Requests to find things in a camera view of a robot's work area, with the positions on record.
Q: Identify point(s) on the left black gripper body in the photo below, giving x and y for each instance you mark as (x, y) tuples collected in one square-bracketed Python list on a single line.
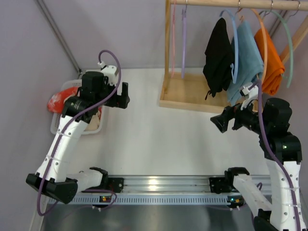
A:
[(118, 99)]

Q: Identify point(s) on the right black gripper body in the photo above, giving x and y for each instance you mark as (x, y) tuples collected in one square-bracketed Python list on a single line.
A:
[(231, 118)]

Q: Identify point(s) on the blue plastic hanger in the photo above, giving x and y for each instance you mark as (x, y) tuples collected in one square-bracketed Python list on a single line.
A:
[(235, 65)]

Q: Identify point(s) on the black trousers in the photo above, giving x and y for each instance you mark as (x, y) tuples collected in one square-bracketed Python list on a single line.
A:
[(219, 57)]

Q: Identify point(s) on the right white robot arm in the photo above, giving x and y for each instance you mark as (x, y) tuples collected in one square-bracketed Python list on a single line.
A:
[(283, 157)]

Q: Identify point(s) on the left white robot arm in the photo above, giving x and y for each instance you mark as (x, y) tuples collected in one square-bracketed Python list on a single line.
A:
[(51, 178)]

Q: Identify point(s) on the light blue trousers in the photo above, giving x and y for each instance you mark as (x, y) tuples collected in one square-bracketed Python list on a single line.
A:
[(250, 62)]

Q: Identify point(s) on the orange trousers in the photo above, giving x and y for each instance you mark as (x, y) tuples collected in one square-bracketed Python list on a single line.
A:
[(275, 69)]

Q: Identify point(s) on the orange plastic hanger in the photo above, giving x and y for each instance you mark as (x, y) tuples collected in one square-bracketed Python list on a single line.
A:
[(264, 48)]

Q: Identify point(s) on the purple plastic hanger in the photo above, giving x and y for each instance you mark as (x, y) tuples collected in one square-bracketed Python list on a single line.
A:
[(184, 37)]

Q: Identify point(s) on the pink plastic hanger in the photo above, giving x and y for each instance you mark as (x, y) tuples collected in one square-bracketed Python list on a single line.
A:
[(173, 39)]

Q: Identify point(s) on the green plastic hanger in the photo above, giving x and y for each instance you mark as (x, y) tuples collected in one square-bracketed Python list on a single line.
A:
[(289, 46)]

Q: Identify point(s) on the beige cloth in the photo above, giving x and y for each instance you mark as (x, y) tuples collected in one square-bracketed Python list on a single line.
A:
[(95, 122)]

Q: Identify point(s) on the white plastic basket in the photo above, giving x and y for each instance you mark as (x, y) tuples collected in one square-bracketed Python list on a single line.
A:
[(56, 117)]

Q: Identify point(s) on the wooden clothes rack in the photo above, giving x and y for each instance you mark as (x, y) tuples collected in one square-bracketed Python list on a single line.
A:
[(188, 93)]

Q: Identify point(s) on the red cloth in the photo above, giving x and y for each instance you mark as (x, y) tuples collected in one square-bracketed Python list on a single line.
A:
[(56, 103)]

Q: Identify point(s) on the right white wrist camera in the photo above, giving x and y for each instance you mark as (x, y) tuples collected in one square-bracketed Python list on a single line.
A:
[(250, 93)]

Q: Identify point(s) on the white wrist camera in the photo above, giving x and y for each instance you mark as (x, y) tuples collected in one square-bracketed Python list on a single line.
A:
[(110, 71), (250, 93)]

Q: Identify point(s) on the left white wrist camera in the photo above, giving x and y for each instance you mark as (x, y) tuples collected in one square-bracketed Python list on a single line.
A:
[(110, 71)]

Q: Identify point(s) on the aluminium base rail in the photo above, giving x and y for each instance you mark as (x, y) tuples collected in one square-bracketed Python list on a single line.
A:
[(102, 189)]

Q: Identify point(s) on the grey wall profile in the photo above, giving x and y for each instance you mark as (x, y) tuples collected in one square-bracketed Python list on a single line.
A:
[(42, 6)]

